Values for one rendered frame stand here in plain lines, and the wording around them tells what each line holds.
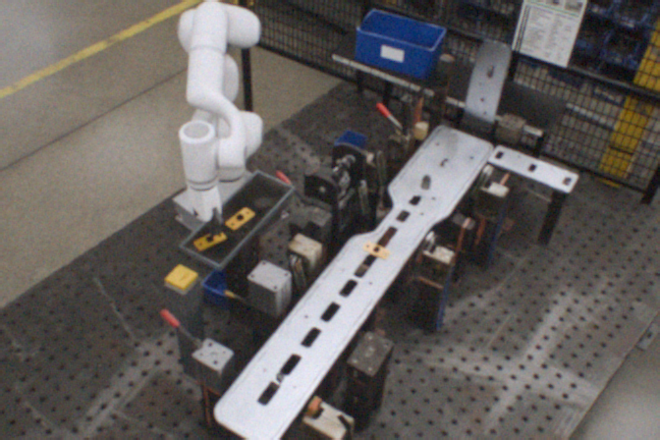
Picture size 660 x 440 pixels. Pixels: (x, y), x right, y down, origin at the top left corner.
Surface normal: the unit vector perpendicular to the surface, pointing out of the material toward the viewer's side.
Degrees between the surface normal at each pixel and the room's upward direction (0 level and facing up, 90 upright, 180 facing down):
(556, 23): 90
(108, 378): 0
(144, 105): 0
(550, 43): 90
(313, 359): 0
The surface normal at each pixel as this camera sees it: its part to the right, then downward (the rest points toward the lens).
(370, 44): -0.41, 0.65
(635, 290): 0.04, -0.69
